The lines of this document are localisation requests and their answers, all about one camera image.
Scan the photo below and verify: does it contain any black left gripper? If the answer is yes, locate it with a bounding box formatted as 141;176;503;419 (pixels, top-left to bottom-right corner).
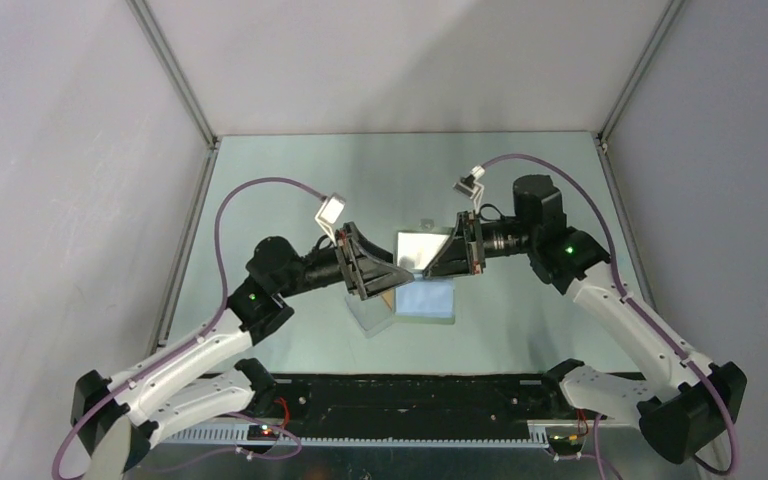
277;222;413;299

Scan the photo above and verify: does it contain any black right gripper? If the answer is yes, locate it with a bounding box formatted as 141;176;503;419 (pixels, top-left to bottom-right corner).
424;210;537;279

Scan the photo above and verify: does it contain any clear plastic tray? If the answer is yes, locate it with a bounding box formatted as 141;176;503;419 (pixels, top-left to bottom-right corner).
344;294;395;339

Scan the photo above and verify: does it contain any orange VIP card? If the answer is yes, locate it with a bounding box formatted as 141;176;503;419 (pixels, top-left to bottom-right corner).
381;290;396;314

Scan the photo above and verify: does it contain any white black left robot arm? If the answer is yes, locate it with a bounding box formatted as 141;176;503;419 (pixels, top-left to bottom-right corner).
71;222;414;470

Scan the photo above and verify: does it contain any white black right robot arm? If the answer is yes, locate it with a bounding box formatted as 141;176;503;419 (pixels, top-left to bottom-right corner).
422;175;747;464

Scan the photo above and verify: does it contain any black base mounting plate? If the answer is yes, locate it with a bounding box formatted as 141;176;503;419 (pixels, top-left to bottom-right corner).
243;373;579;443

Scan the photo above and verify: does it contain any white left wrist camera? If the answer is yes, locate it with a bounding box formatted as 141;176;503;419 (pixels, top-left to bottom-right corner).
314;193;346;241

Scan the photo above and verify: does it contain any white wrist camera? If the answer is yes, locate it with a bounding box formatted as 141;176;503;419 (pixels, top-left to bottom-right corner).
314;193;346;241
453;165;485;211

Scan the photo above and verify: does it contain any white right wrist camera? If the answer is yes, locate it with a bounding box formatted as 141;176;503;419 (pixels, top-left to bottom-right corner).
453;165;485;211

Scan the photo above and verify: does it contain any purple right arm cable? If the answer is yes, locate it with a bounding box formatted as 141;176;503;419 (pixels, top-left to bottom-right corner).
479;153;742;478

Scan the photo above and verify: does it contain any aluminium frame rail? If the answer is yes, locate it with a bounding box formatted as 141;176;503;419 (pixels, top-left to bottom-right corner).
158;423;551;449

